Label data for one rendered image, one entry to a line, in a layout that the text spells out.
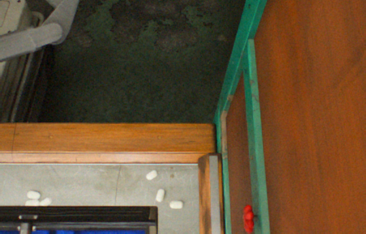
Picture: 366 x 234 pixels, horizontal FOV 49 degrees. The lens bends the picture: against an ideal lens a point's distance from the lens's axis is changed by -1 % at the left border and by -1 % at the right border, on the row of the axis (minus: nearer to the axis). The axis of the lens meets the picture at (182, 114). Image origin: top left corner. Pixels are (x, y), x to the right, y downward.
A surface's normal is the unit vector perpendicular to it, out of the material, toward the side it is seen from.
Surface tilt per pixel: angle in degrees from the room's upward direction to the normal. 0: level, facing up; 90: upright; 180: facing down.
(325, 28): 90
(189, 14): 0
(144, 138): 0
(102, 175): 0
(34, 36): 38
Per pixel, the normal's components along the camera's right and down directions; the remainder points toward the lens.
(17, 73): 0.03, -0.37
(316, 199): -1.00, 0.00
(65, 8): 0.24, 0.25
